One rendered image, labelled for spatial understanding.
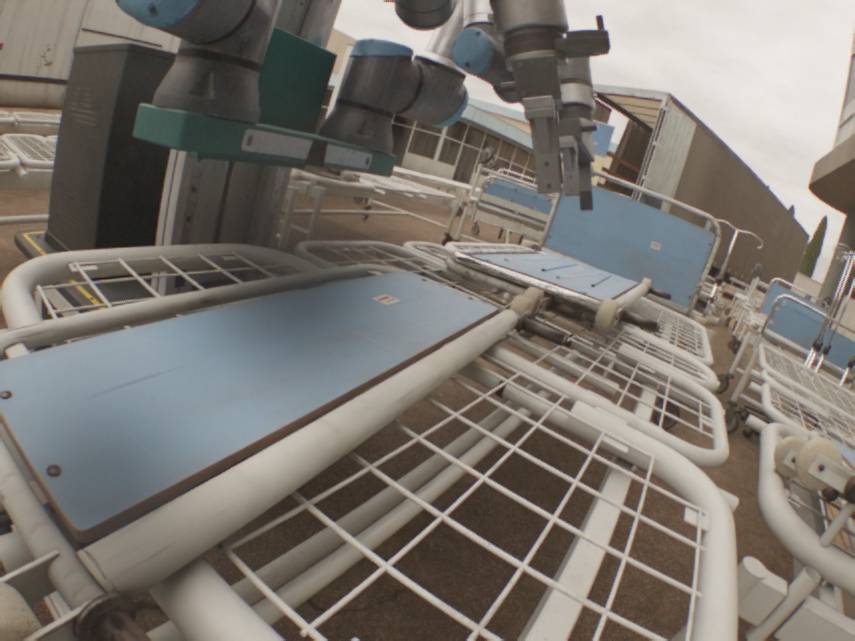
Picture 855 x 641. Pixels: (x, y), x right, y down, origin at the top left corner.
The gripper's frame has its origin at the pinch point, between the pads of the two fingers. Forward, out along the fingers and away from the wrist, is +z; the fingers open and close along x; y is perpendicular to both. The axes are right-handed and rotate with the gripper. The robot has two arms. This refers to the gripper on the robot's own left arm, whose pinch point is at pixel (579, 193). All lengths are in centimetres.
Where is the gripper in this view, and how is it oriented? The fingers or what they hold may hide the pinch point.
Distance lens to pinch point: 93.0
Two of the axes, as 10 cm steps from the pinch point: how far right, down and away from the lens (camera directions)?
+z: 0.0, 10.0, 0.2
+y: 8.6, 0.1, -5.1
